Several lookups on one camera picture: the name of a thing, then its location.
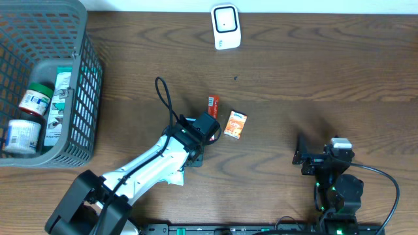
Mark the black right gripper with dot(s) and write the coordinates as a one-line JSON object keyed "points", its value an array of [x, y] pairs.
{"points": [[315, 160]]}

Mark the red stick sachet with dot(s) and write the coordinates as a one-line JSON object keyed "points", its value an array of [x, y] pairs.
{"points": [[213, 105]]}

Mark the orange snack packet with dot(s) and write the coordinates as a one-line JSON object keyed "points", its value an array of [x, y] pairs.
{"points": [[235, 124]]}

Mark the light green tissue packet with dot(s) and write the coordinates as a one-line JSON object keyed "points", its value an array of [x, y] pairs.
{"points": [[176, 178]]}

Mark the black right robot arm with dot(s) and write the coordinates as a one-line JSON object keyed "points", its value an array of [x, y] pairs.
{"points": [[335, 191]]}

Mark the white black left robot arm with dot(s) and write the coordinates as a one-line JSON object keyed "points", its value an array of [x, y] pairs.
{"points": [[102, 204]]}

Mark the white barcode scanner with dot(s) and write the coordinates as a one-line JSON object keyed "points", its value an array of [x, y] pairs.
{"points": [[226, 27]]}

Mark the tall green white packet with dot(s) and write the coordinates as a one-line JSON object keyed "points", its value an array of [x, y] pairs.
{"points": [[54, 122]]}

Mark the green lid jar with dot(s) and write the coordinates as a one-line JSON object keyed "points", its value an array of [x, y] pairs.
{"points": [[36, 99]]}

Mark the white tub container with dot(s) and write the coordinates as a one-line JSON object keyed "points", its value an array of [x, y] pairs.
{"points": [[22, 136]]}

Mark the grey plastic mesh basket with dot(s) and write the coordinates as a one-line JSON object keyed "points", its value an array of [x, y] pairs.
{"points": [[37, 37]]}

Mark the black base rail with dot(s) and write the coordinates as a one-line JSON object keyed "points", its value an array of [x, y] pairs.
{"points": [[284, 228]]}

